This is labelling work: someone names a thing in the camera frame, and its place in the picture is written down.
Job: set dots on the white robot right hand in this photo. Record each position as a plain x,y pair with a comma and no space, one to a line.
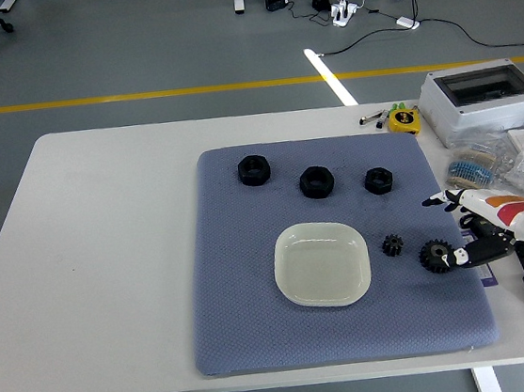
505,211

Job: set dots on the large black gear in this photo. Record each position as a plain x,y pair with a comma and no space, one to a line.
430,252

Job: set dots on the small black gear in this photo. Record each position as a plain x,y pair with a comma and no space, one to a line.
392,245

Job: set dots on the small black hex nut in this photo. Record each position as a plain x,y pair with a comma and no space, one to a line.
370,186

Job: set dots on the large black hex nut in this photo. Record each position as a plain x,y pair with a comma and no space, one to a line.
306,188

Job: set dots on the black threaded hex nut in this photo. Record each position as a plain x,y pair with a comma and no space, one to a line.
243,175

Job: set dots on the bag of blue resistors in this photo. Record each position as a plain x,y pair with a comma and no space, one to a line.
469,170

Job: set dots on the yellow tape measure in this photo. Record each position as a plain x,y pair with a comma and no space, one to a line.
403,120

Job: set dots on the small black tool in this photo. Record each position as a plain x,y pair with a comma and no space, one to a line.
382,121

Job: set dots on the silver pen-shaped tool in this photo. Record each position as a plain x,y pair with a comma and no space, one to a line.
370,118

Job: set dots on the white table leg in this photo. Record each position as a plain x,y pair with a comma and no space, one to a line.
487,383

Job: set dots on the white square dish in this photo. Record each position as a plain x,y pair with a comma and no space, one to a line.
322,269

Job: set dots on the white floor adapter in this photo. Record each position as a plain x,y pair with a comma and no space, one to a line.
407,22

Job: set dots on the white power strip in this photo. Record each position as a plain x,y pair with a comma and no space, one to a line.
344,14

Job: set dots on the blue-grey quilted mat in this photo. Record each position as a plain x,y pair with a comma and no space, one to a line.
236,303

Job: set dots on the white desk foot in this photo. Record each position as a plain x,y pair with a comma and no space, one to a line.
8,2

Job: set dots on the grey electrical enclosure box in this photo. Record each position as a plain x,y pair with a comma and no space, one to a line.
436,105

